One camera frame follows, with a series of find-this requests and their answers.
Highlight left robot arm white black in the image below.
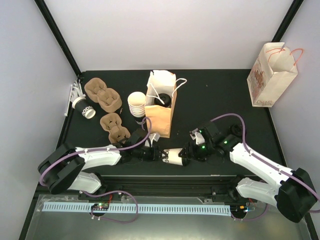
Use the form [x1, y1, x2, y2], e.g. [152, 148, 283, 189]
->
[37, 129, 169, 200]

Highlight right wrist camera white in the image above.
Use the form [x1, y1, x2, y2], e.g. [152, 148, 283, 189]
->
[190, 129, 205, 145]

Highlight white slotted cable duct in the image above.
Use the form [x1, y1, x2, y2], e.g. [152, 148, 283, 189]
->
[42, 202, 231, 217]

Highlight right controller board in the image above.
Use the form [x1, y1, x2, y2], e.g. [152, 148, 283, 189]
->
[230, 205, 256, 213]

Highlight pulp cup carrier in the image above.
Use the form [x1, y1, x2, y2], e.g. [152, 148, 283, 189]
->
[97, 88, 122, 113]
[84, 77, 107, 103]
[99, 112, 131, 144]

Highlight rear pulp cup carrier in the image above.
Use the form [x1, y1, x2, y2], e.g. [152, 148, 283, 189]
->
[84, 77, 107, 103]

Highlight black frame post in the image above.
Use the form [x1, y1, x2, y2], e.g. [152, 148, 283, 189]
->
[34, 0, 82, 76]
[271, 0, 304, 43]

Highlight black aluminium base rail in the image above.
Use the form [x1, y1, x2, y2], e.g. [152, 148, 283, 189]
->
[102, 176, 233, 197]

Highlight brown paper bag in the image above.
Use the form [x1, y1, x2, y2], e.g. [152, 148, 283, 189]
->
[145, 70, 188, 138]

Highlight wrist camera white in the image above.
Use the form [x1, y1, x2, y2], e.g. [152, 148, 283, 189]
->
[144, 132, 160, 148]
[190, 129, 205, 145]

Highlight stack of paper cups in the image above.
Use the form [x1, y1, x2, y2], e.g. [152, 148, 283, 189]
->
[127, 91, 146, 125]

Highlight bundle of white stirrers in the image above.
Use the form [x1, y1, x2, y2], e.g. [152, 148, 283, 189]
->
[64, 79, 86, 117]

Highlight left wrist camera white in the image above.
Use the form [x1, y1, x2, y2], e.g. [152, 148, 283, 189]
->
[144, 132, 160, 148]

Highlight spare black cup lids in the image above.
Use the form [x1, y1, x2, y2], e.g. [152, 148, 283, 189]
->
[229, 124, 243, 138]

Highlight right black frame post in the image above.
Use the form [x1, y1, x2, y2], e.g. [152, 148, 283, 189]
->
[271, 0, 304, 43]

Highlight left black frame post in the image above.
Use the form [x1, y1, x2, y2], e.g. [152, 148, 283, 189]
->
[34, 0, 82, 76]

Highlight left controller board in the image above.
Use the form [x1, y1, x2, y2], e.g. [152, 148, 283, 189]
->
[90, 203, 109, 211]

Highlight white printed paper bag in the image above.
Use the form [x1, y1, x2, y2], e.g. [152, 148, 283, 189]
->
[247, 42, 304, 108]

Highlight controller board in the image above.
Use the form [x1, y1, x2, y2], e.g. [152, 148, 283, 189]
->
[230, 205, 256, 213]
[90, 203, 109, 211]

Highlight cup holding white stirrers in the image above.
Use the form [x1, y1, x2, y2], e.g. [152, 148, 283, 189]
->
[72, 96, 96, 119]

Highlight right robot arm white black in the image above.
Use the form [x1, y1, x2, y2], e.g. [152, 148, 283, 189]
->
[178, 122, 317, 223]

